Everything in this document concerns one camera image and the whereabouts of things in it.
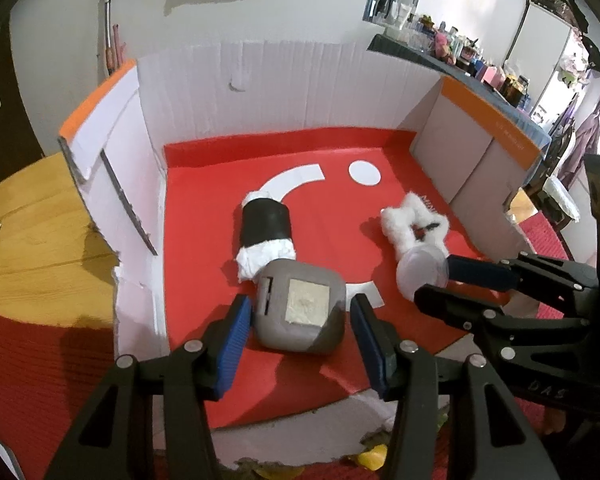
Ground metal pole orange tip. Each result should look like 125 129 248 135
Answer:
101 0 118 78

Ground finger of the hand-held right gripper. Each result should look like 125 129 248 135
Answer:
447 252 600 321
414 285 600 413

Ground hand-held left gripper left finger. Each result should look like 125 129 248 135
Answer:
42 294 253 480

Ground white fluffy scrunchie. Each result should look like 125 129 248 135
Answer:
380 191 451 261

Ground tall mirror ornate frame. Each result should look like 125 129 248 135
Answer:
502 0 588 126

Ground small yellow toy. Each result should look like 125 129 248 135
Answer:
355 442 388 471

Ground black roll with white cloth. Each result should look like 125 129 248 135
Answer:
235 187 298 283

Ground red paper sheet white shapes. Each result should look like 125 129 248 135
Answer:
157 127 521 431

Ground white plastic bag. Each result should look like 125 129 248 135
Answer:
542 175 581 221

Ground red knit cloth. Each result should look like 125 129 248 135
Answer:
0 212 581 480

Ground pink box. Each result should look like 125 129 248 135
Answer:
480 65 506 88

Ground pink plush toy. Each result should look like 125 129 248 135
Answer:
432 30 456 61

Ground pink stick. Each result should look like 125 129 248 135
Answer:
111 22 126 73

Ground dark dresser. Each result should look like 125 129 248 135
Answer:
367 34 553 151

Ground grey plastic case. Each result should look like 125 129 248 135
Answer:
252 259 348 356

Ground row of cosmetics bottles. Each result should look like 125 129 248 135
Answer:
380 5 531 108

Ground person's right hand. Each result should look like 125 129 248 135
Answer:
542 405 568 436

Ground purple curtain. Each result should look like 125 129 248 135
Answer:
560 105 600 186

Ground white cardboard box orange edges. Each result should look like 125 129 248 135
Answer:
57 39 541 466

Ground clear plastic lid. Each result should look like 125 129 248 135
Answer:
396 245 451 301

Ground dark hanging cloth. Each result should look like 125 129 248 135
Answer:
580 30 600 73

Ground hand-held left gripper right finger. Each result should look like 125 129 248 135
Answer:
349 294 563 480

